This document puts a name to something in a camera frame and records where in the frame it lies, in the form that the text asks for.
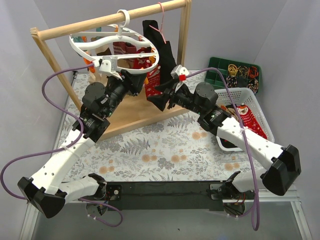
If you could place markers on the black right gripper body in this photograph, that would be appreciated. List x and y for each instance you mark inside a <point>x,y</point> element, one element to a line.
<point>169,95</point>

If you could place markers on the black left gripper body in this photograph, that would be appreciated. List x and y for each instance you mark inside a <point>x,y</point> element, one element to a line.
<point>129,81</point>

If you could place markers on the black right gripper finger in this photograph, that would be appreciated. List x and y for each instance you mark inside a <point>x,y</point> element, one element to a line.
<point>160,101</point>
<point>166,87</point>

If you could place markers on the red christmas sock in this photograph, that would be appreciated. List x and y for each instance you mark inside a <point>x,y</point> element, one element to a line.
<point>250,121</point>
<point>153,80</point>

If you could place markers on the white round clip hanger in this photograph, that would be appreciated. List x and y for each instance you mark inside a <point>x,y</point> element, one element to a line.
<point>123,42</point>

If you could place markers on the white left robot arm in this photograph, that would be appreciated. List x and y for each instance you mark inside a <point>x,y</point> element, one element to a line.
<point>45,189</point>

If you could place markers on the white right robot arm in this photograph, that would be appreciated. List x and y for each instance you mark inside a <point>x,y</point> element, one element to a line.
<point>281,165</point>

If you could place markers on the black hanging sock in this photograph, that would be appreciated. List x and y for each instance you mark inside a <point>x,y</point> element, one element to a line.
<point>166,59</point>

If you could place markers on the wooden clothes rack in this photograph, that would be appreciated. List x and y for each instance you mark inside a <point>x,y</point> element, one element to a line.
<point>134,112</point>

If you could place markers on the floral table mat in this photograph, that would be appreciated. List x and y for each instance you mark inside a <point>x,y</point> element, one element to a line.
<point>175,149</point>

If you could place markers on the green compartment tray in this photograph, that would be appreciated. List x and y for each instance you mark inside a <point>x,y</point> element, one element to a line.
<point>238,74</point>

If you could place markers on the white plastic basket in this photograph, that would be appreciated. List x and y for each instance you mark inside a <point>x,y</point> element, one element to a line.
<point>242,95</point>

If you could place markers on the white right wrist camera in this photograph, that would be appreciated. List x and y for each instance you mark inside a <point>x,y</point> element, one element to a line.
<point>180,74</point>

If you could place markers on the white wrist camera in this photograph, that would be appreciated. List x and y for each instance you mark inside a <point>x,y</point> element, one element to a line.
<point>180,74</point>
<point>107,65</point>

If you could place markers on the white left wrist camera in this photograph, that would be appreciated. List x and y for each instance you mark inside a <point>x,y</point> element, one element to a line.
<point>107,65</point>

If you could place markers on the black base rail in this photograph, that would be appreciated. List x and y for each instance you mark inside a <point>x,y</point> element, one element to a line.
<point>171,195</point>

